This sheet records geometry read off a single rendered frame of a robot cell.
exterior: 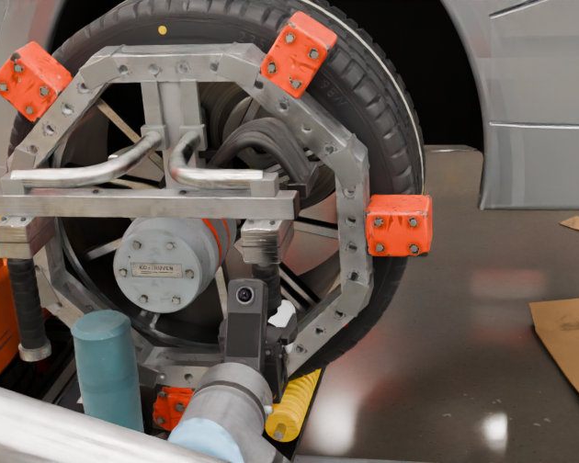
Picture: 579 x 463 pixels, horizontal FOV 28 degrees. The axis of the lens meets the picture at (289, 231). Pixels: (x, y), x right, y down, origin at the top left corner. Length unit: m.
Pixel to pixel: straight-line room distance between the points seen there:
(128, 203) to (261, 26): 0.35
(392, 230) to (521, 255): 2.03
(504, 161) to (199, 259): 0.63
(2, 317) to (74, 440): 1.04
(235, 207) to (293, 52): 0.25
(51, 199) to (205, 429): 0.47
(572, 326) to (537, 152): 1.31
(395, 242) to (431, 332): 1.56
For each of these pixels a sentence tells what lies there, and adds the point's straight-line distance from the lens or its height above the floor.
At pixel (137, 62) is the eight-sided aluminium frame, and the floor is 1.11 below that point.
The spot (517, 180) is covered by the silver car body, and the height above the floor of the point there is 0.80.
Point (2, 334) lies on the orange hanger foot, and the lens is 2.11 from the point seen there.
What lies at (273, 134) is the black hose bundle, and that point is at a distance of 1.53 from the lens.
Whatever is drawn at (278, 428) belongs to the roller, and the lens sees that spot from 1.84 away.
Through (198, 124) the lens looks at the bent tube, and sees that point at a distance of 1.65.
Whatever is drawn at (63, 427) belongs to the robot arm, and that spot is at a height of 0.95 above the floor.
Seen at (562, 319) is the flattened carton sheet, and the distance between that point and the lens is 3.25.
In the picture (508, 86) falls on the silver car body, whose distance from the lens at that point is 1.95.
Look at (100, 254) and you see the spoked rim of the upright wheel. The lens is 1.91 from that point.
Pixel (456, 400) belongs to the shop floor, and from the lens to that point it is 2.90.
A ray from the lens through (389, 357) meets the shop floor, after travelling 3.09.
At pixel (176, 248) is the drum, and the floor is 0.89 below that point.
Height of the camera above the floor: 1.50
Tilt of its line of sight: 23 degrees down
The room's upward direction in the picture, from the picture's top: 4 degrees counter-clockwise
